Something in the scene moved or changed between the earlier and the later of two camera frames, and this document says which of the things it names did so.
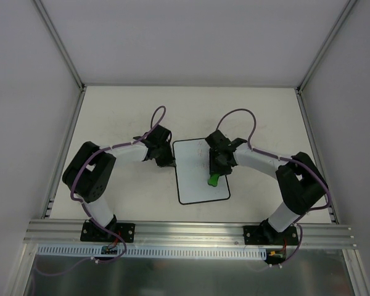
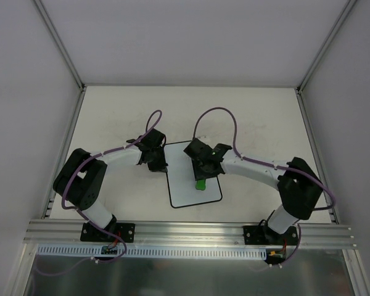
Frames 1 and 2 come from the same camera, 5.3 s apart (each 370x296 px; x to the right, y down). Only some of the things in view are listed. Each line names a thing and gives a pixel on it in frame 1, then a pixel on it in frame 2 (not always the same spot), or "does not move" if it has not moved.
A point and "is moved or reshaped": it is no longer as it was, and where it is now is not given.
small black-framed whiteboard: (192, 161) is moved or reshaped
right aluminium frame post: (332, 33) does not move
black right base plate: (261, 235) does not move
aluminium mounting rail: (68, 233) does not move
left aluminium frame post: (60, 44) does not move
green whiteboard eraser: (213, 180) -> (200, 184)
